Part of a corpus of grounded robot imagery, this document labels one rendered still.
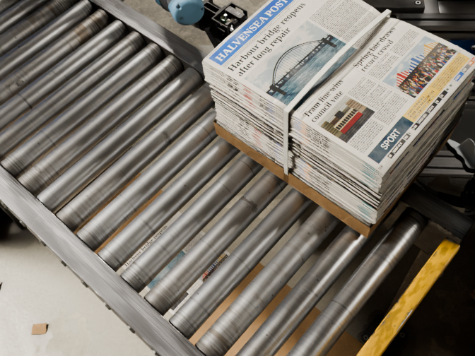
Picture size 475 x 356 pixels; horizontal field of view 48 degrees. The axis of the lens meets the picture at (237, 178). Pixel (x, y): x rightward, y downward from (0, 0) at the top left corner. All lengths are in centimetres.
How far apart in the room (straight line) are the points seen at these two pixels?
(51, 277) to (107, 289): 99
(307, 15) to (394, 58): 17
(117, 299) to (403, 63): 64
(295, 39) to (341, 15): 10
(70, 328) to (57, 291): 15
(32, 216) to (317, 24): 65
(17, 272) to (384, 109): 150
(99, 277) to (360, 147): 52
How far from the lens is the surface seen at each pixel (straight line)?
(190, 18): 124
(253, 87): 89
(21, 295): 200
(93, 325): 187
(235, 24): 129
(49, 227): 110
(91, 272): 102
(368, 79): 90
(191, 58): 127
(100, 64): 132
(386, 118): 86
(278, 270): 97
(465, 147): 114
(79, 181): 114
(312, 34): 97
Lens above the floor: 170
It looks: 58 degrees down
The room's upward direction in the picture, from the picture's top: 8 degrees counter-clockwise
